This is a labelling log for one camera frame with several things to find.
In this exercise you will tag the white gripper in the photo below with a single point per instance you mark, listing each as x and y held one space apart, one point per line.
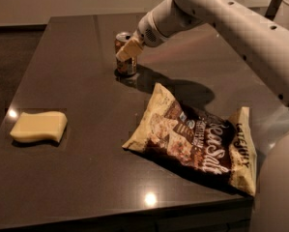
148 32

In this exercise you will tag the orange soda can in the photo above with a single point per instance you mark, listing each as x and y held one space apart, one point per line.
127 68

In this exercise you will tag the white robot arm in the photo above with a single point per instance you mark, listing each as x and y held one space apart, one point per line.
264 45

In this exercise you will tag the yellow sponge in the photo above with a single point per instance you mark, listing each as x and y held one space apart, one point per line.
31 128

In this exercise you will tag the sea salt chip bag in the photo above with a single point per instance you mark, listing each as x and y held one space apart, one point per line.
198 140

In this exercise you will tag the dark board in background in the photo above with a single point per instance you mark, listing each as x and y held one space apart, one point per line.
272 9

